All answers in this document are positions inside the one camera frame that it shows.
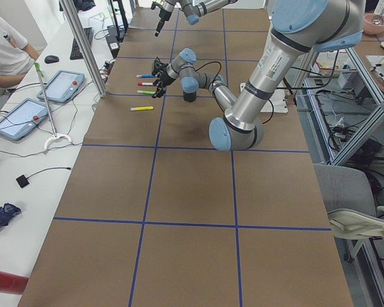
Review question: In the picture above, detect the grey fabric chair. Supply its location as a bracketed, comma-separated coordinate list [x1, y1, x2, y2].
[314, 164, 376, 216]

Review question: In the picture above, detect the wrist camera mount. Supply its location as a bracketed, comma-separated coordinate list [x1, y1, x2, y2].
[151, 0, 163, 10]
[151, 57, 166, 76]

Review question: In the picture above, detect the person in white shirt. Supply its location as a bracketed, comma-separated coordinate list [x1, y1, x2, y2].
[0, 17, 39, 89]

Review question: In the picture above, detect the green highlighter pen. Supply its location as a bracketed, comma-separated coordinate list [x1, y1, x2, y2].
[137, 90, 156, 96]

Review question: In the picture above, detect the yellow highlighter pen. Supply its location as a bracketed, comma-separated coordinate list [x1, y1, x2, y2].
[130, 106, 154, 111]

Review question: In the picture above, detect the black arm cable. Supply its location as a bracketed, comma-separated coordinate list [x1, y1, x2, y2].
[193, 61, 276, 125]

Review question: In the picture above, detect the metal reacher grabber stick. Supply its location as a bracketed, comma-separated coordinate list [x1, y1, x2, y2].
[34, 62, 72, 152]

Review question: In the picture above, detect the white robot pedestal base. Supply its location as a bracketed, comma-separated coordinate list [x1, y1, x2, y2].
[239, 82, 289, 114]

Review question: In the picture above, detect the blue highlighter pen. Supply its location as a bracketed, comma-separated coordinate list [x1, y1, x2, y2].
[136, 74, 155, 79]

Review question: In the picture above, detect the small black square device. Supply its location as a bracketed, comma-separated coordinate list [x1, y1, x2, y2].
[15, 175, 29, 188]

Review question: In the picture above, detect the aluminium frame post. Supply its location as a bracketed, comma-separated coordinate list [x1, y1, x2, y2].
[60, 0, 106, 98]

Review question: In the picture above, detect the black keyboard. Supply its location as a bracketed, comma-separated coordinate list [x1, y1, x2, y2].
[69, 27, 94, 61]

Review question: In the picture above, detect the black computer mouse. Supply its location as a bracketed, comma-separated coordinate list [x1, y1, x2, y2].
[44, 55, 60, 64]

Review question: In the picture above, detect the near teach pendant tablet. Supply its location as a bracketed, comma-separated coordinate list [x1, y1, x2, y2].
[0, 98, 48, 141]

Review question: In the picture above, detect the red cylinder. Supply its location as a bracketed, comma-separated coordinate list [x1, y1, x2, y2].
[0, 271, 29, 295]

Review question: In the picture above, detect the red capped white marker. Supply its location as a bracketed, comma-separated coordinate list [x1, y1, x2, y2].
[138, 82, 155, 86]

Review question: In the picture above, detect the teach pendant tablet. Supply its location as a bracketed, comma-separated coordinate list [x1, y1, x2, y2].
[44, 70, 85, 103]
[0, 98, 48, 141]

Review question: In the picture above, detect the pink bowl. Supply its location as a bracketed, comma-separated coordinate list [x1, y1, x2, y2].
[363, 13, 384, 35]

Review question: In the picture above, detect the white office chair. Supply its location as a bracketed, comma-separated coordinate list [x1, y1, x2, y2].
[328, 206, 384, 263]

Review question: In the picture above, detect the far teach pendant tablet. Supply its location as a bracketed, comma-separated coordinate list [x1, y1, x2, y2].
[44, 70, 85, 103]

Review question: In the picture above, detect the black mesh pen cup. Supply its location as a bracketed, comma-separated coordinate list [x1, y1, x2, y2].
[183, 91, 196, 102]

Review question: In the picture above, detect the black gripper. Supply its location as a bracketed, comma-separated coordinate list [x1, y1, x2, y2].
[154, 0, 176, 37]
[152, 63, 176, 98]

